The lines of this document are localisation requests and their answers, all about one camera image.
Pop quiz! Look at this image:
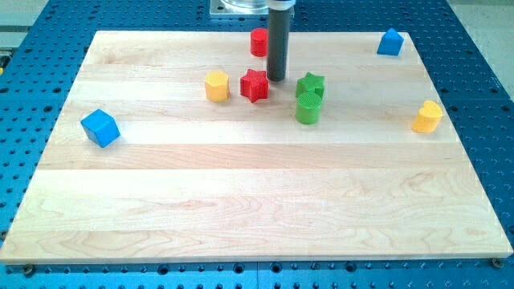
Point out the light wooden board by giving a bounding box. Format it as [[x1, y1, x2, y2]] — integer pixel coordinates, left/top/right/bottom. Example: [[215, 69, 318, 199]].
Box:
[[1, 31, 512, 265]]

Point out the yellow hexagon block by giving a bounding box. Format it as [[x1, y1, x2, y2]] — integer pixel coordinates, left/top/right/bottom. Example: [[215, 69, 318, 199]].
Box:
[[204, 71, 230, 102]]

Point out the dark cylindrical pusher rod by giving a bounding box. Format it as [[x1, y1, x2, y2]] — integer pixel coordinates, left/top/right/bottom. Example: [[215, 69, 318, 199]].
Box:
[[267, 7, 291, 82]]

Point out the white rod holder collar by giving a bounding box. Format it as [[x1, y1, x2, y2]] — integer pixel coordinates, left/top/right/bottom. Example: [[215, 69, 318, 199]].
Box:
[[265, 0, 296, 11]]

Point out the red star block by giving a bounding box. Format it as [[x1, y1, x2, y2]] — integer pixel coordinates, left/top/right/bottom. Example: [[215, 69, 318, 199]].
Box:
[[240, 69, 269, 103]]

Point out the red cylinder block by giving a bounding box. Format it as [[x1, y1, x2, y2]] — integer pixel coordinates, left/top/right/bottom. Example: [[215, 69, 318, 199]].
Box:
[[250, 28, 267, 57]]

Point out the green star block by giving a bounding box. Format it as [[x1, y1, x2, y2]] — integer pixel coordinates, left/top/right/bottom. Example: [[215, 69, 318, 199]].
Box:
[[296, 71, 325, 99]]

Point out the blue pentagon house block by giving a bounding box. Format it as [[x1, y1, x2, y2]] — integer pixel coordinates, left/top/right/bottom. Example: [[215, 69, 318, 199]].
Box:
[[377, 28, 405, 56]]

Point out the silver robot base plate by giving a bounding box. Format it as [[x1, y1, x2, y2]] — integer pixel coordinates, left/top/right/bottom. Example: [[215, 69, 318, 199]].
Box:
[[209, 0, 296, 19]]

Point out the yellow heart block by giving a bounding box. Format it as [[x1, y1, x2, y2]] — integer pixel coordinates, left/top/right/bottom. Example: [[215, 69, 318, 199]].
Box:
[[411, 100, 443, 133]]

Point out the green cylinder block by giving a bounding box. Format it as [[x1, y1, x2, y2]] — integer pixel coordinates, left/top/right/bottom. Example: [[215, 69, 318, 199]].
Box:
[[295, 92, 322, 124]]

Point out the blue cube block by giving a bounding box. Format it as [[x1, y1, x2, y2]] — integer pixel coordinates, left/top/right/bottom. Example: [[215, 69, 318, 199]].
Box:
[[80, 109, 120, 148]]

